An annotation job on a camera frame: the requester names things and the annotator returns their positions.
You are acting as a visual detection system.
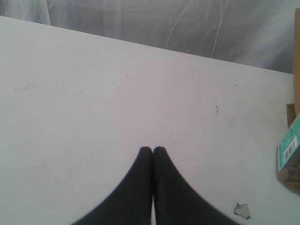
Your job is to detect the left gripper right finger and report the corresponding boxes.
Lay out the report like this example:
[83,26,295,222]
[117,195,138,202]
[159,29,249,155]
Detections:
[152,146,237,225]

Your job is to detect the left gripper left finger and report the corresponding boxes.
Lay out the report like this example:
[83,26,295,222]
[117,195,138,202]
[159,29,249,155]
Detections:
[74,147,152,225]

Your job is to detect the clear jar gold lid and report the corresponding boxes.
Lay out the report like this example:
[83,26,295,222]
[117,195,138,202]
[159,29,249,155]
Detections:
[276,112,300,195]

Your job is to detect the large brown paper bag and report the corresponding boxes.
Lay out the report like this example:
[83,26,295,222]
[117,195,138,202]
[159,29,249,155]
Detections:
[286,8,300,127]

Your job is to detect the torn label scrap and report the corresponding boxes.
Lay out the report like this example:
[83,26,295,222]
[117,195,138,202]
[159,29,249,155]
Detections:
[233,202,251,220]

